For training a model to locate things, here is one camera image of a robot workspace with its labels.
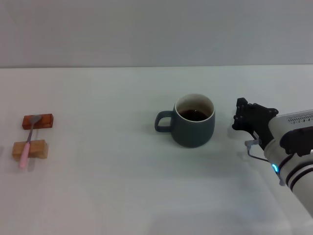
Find pink handled metal spoon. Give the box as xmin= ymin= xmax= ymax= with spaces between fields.
xmin=19 ymin=115 xmax=42 ymax=169

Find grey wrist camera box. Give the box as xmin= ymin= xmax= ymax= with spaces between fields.
xmin=268 ymin=110 xmax=313 ymax=157

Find dark coffee liquid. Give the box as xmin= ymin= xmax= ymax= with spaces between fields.
xmin=178 ymin=109 xmax=208 ymax=122

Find dark grey ceramic cup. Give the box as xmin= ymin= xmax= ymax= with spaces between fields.
xmin=154 ymin=93 xmax=216 ymax=149

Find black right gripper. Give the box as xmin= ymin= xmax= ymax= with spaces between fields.
xmin=231 ymin=97 xmax=279 ymax=150

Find reddish brown wooden block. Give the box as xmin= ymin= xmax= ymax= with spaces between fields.
xmin=22 ymin=113 xmax=55 ymax=130

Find thin grey cable with plug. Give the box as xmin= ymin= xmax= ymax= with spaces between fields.
xmin=244 ymin=138 xmax=270 ymax=162

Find light tan wooden block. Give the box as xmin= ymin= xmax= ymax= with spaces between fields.
xmin=12 ymin=139 xmax=49 ymax=161

